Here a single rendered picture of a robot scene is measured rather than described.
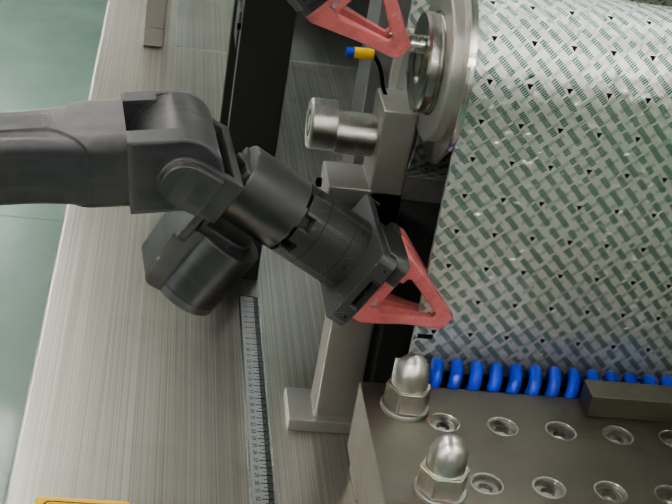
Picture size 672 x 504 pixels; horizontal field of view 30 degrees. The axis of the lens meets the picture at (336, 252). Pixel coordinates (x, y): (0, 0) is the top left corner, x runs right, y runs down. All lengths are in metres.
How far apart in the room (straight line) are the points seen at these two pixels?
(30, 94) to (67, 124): 3.29
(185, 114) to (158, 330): 0.40
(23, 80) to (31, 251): 1.15
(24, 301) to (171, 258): 2.10
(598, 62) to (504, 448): 0.28
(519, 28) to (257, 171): 0.21
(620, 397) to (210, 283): 0.32
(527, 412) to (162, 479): 0.30
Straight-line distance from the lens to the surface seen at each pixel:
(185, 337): 1.21
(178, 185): 0.84
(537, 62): 0.90
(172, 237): 0.90
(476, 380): 0.97
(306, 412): 1.11
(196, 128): 0.85
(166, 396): 1.13
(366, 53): 1.00
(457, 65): 0.89
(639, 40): 0.94
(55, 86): 4.22
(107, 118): 0.86
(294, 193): 0.89
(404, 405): 0.91
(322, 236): 0.89
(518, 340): 1.00
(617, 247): 0.97
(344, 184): 0.99
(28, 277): 3.09
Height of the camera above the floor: 1.54
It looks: 27 degrees down
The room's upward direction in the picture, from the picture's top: 10 degrees clockwise
